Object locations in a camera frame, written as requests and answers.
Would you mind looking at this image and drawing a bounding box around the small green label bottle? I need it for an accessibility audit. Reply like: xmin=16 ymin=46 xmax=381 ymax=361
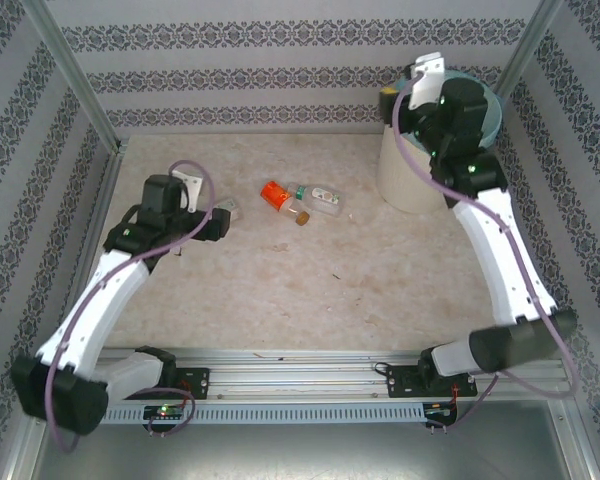
xmin=210 ymin=197 xmax=245 ymax=220

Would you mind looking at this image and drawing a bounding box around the orange label bottle gold cap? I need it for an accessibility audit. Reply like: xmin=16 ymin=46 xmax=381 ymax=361
xmin=259 ymin=180 xmax=312 ymax=227

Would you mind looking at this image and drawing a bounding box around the green white label bottle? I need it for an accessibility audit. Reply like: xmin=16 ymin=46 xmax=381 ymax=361
xmin=287 ymin=182 xmax=342 ymax=219

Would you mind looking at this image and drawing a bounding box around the cream plastic waste bin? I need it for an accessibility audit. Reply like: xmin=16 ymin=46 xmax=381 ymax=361
xmin=378 ymin=74 xmax=504 ymax=215

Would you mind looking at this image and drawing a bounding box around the small circuit board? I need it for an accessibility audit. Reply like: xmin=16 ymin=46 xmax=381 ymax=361
xmin=143 ymin=405 xmax=189 ymax=420
xmin=423 ymin=402 xmax=459 ymax=419

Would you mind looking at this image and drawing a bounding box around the grey metal sheet panel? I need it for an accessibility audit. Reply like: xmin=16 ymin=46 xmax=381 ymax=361
xmin=9 ymin=399 xmax=594 ymax=480

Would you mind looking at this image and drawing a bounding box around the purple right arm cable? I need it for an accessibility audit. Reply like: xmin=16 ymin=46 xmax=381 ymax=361
xmin=392 ymin=69 xmax=581 ymax=434

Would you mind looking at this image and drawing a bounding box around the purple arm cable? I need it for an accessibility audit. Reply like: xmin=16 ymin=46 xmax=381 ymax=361
xmin=44 ymin=158 xmax=217 ymax=454
xmin=392 ymin=69 xmax=581 ymax=434

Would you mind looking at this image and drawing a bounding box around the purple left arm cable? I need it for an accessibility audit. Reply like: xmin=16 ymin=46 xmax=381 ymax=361
xmin=44 ymin=158 xmax=217 ymax=454

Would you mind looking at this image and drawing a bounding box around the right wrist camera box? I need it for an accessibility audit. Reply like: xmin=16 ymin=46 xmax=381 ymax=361
xmin=407 ymin=51 xmax=447 ymax=110

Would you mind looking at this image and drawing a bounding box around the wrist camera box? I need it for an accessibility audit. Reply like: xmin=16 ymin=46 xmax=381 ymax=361
xmin=407 ymin=51 xmax=447 ymax=110
xmin=171 ymin=168 xmax=205 ymax=212

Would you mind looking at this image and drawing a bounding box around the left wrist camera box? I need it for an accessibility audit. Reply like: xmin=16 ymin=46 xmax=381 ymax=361
xmin=171 ymin=168 xmax=205 ymax=212

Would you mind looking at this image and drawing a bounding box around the aluminium table side rail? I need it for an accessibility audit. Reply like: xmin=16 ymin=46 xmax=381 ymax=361
xmin=47 ymin=142 xmax=129 ymax=364

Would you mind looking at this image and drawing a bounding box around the aluminium frame post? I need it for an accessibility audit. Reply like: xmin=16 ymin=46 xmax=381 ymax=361
xmin=492 ymin=0 xmax=566 ymax=101
xmin=22 ymin=0 xmax=124 ymax=151

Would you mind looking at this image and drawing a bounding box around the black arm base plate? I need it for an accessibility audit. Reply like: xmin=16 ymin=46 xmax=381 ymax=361
xmin=385 ymin=364 xmax=479 ymax=400
xmin=169 ymin=367 xmax=211 ymax=401

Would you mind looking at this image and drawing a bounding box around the aluminium mounting rail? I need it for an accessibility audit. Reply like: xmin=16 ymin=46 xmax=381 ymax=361
xmin=27 ymin=348 xmax=569 ymax=401

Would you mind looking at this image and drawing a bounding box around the white slotted cable duct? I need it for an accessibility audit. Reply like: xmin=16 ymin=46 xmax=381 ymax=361
xmin=102 ymin=403 xmax=426 ymax=425

